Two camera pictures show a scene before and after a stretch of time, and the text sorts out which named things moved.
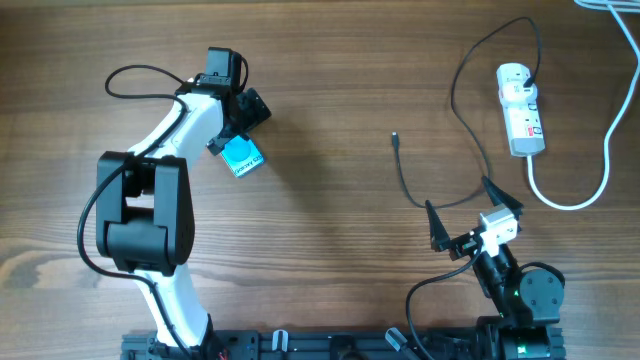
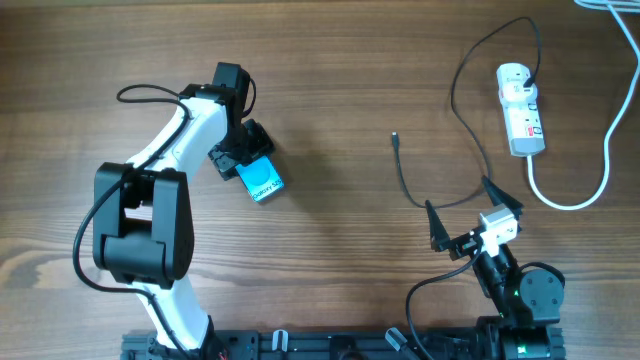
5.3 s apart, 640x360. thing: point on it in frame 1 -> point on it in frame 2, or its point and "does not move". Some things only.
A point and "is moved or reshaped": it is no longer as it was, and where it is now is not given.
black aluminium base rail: [486, 343] does not move
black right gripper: [467, 240] does not move
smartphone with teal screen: [241, 156] is moved or reshaped
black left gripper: [232, 134] -> [232, 160]
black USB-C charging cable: [468, 125] does not move
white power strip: [518, 94] does not move
